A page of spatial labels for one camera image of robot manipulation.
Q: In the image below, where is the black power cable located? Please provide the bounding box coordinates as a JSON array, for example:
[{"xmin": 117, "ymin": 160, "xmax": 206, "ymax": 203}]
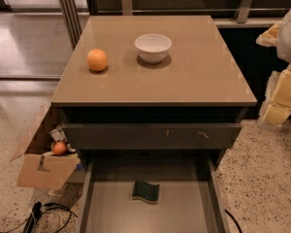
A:
[{"xmin": 0, "ymin": 201, "xmax": 79, "ymax": 233}]

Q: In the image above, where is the orange fruit in box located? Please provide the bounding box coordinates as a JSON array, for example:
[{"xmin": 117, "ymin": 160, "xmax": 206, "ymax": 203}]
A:
[{"xmin": 52, "ymin": 142, "xmax": 67, "ymax": 155}]

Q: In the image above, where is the grey drawer cabinet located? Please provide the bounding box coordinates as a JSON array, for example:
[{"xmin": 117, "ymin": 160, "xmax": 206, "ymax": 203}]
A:
[{"xmin": 50, "ymin": 15, "xmax": 258, "ymax": 233}]

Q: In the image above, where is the grey packet in box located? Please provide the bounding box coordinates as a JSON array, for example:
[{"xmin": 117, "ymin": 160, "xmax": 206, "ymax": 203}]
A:
[{"xmin": 49, "ymin": 126, "xmax": 66, "ymax": 143}]

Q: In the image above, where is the white ceramic bowl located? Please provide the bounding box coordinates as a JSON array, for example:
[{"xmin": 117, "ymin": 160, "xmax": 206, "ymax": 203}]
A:
[{"xmin": 135, "ymin": 34, "xmax": 172, "ymax": 64}]

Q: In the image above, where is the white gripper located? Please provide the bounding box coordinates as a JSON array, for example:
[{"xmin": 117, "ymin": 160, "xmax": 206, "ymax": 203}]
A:
[{"xmin": 256, "ymin": 9, "xmax": 291, "ymax": 126}]

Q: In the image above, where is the grey top drawer front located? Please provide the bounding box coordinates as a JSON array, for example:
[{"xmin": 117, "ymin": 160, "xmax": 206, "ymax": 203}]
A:
[{"xmin": 63, "ymin": 123, "xmax": 242, "ymax": 150}]

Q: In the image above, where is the open middle drawer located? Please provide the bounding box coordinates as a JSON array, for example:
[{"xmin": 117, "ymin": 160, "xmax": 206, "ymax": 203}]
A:
[{"xmin": 76, "ymin": 155, "xmax": 230, "ymax": 233}]

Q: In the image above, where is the black cable right floor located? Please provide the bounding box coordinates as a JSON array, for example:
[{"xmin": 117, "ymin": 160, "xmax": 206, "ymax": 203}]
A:
[{"xmin": 224, "ymin": 209, "xmax": 243, "ymax": 233}]

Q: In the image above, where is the open cardboard box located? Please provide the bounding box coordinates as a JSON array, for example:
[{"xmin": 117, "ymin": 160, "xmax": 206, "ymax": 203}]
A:
[{"xmin": 11, "ymin": 103, "xmax": 81, "ymax": 190}]

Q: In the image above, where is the green yellow sponge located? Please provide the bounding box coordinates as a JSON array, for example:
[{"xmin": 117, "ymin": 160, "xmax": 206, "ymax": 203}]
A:
[{"xmin": 132, "ymin": 181, "xmax": 160, "ymax": 204}]

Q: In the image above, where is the orange fruit on counter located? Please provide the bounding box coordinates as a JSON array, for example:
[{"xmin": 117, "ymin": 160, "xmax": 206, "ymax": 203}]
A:
[{"xmin": 86, "ymin": 49, "xmax": 108, "ymax": 72}]

